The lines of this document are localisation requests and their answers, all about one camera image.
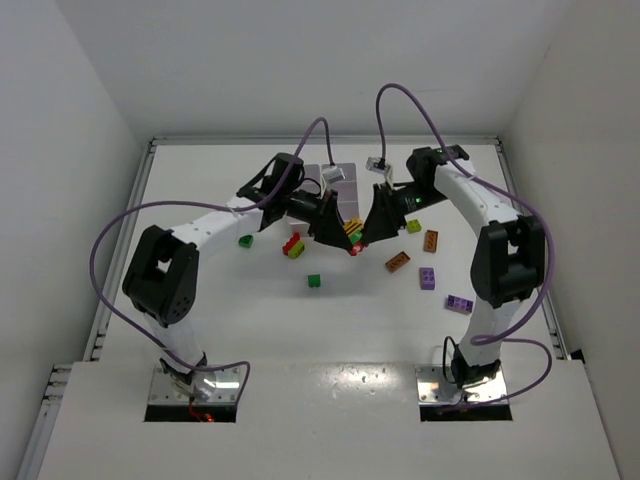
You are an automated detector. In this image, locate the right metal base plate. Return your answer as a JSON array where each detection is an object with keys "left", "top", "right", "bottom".
[{"left": 415, "top": 364, "right": 509, "bottom": 408}]

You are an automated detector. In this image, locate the purple long lego brick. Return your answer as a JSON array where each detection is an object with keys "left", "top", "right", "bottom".
[{"left": 444, "top": 295, "right": 474, "bottom": 315}]

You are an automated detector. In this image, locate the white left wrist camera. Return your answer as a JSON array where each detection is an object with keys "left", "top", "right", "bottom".
[{"left": 321, "top": 165, "right": 345, "bottom": 188}]

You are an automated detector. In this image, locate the brown lego brick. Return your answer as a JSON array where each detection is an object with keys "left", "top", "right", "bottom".
[{"left": 423, "top": 230, "right": 439, "bottom": 253}]

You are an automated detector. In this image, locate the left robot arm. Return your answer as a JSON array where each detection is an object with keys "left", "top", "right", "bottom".
[{"left": 122, "top": 153, "right": 352, "bottom": 386}]

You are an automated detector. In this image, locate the white compartment container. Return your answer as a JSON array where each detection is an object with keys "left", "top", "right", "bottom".
[{"left": 286, "top": 163, "right": 360, "bottom": 236}]

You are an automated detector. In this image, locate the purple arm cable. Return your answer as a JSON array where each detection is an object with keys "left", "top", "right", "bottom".
[
  {"left": 88, "top": 117, "right": 335, "bottom": 401},
  {"left": 374, "top": 83, "right": 559, "bottom": 412}
]

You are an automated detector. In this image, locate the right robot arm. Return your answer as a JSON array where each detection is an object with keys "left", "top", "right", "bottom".
[{"left": 361, "top": 145, "right": 546, "bottom": 387}]

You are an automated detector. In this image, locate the dark green lego brick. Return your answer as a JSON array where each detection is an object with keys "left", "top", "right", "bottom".
[{"left": 307, "top": 274, "right": 322, "bottom": 288}]

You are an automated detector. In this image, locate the yellow lego brick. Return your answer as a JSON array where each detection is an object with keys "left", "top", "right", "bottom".
[{"left": 343, "top": 218, "right": 364, "bottom": 236}]

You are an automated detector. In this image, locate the lime green lego brick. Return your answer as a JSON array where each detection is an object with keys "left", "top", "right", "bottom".
[{"left": 406, "top": 219, "right": 422, "bottom": 234}]

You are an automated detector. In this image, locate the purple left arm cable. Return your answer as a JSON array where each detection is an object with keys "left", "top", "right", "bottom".
[{"left": 88, "top": 117, "right": 335, "bottom": 401}]

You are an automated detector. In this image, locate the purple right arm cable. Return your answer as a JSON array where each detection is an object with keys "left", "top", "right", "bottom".
[{"left": 374, "top": 83, "right": 559, "bottom": 412}]

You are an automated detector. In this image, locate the orange-brown long lego brick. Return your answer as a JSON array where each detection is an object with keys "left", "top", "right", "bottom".
[{"left": 385, "top": 251, "right": 411, "bottom": 273}]

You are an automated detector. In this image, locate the purple square lego brick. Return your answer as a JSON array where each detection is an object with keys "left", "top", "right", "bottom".
[{"left": 419, "top": 267, "right": 436, "bottom": 291}]

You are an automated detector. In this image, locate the metal base plate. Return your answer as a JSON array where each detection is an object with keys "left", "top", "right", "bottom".
[
  {"left": 148, "top": 365, "right": 241, "bottom": 407},
  {"left": 415, "top": 364, "right": 509, "bottom": 408}
]

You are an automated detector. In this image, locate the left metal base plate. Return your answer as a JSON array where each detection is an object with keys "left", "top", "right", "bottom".
[{"left": 148, "top": 365, "right": 241, "bottom": 407}]

